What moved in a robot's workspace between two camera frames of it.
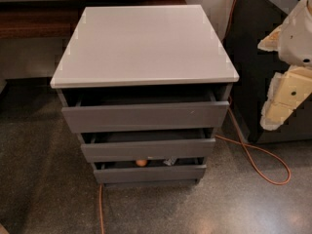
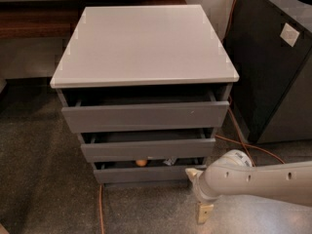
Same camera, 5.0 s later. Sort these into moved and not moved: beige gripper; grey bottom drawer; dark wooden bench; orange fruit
Moved: beige gripper
Not moved: orange fruit; grey bottom drawer; dark wooden bench
